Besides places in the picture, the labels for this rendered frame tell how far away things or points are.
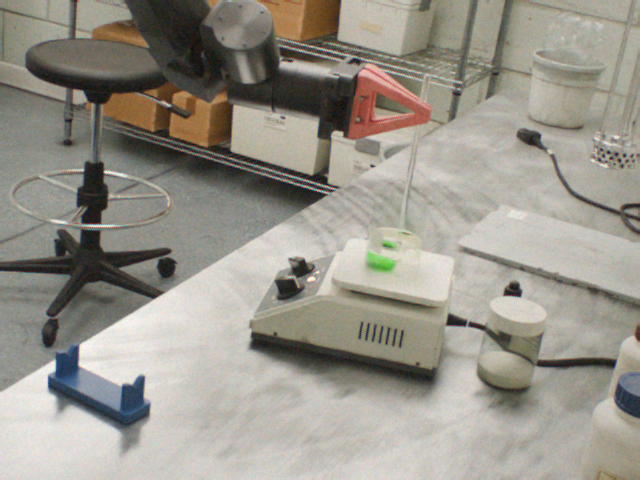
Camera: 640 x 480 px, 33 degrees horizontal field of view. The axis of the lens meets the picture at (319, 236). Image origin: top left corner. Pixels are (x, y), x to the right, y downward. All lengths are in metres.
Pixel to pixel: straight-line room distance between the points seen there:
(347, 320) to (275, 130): 2.45
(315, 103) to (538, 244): 0.53
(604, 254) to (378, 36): 1.99
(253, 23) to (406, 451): 0.42
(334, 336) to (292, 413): 0.12
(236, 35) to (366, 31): 2.41
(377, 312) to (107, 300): 1.82
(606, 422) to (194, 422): 0.36
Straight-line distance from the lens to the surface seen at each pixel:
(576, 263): 1.46
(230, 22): 1.03
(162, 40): 1.08
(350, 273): 1.10
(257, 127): 3.55
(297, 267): 1.18
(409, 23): 3.37
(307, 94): 1.06
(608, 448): 0.92
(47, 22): 4.50
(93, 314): 2.78
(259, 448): 0.97
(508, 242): 1.48
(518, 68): 3.59
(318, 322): 1.10
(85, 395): 1.00
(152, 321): 1.15
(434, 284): 1.11
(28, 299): 2.84
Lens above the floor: 1.29
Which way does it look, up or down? 22 degrees down
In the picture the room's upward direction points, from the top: 8 degrees clockwise
